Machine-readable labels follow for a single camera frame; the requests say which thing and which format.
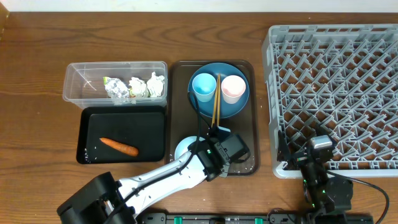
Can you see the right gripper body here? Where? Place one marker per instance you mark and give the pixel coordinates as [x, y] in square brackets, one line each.
[299, 160]

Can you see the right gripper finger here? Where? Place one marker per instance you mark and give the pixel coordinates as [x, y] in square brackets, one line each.
[283, 153]
[321, 132]

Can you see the light blue bowl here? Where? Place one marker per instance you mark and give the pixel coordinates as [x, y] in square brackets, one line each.
[183, 145]

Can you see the pink cup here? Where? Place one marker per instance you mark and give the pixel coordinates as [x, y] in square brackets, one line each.
[232, 88]

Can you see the white tissue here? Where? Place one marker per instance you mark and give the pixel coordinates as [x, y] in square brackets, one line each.
[138, 88]
[155, 85]

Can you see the orange carrot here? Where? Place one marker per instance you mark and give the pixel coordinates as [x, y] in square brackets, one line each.
[123, 148]

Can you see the foil wrapper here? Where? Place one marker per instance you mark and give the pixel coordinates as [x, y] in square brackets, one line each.
[115, 88]

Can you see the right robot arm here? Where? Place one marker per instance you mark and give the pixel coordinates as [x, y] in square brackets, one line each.
[329, 196]

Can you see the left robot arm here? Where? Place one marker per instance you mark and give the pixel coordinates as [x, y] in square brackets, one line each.
[106, 200]

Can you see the grey dishwasher rack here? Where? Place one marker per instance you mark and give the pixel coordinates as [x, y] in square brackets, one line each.
[342, 77]

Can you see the dark blue plate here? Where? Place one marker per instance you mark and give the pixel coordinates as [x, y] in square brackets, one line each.
[227, 110]

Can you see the brown serving tray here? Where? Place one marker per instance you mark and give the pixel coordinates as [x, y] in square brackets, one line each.
[182, 120]

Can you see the left wooden chopstick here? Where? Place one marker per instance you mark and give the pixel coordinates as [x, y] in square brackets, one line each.
[213, 121]

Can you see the wooden chopstick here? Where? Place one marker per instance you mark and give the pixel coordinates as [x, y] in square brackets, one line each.
[218, 100]
[213, 121]

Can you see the light blue cup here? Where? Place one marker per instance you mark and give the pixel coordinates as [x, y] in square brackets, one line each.
[204, 86]

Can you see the right wooden chopstick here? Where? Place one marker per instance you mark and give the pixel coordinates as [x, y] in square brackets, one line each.
[218, 100]

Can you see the black plastic tray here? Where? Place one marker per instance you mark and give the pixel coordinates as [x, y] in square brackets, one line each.
[142, 127]

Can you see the clear plastic bin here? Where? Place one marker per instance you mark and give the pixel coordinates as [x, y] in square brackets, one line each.
[84, 86]

